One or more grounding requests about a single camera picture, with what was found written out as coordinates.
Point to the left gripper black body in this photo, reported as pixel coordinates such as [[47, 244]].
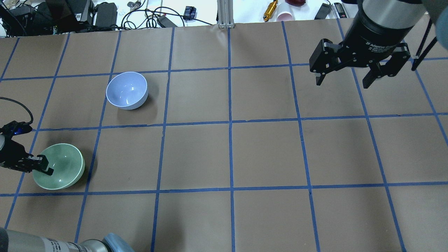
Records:
[[10, 153]]

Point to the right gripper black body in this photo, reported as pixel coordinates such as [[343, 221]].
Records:
[[374, 36]]

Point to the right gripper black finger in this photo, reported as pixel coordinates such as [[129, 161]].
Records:
[[320, 75], [376, 71]]

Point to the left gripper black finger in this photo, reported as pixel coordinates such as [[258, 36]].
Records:
[[40, 163]]

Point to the green bowl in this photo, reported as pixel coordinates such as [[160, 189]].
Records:
[[68, 165]]

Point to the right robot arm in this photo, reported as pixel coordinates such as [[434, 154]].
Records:
[[374, 41]]

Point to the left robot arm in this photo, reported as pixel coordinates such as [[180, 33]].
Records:
[[13, 241]]

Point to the blue bowl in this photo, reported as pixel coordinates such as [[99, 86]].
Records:
[[127, 91]]

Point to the black remote-like device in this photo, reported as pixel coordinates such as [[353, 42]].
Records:
[[339, 10]]

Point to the pink paper cup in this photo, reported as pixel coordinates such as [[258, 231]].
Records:
[[285, 16]]

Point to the gold cylindrical tool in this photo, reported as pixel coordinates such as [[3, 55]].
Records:
[[270, 10]]

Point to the black electronics pile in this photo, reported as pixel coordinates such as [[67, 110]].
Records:
[[47, 18]]

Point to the small blue black device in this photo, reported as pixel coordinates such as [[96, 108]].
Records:
[[189, 13]]

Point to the black power adapter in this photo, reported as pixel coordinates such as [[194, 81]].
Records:
[[106, 16]]

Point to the aluminium profile post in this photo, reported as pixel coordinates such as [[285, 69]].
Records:
[[225, 14]]

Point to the black plug with cable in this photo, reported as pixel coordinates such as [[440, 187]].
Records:
[[164, 22]]

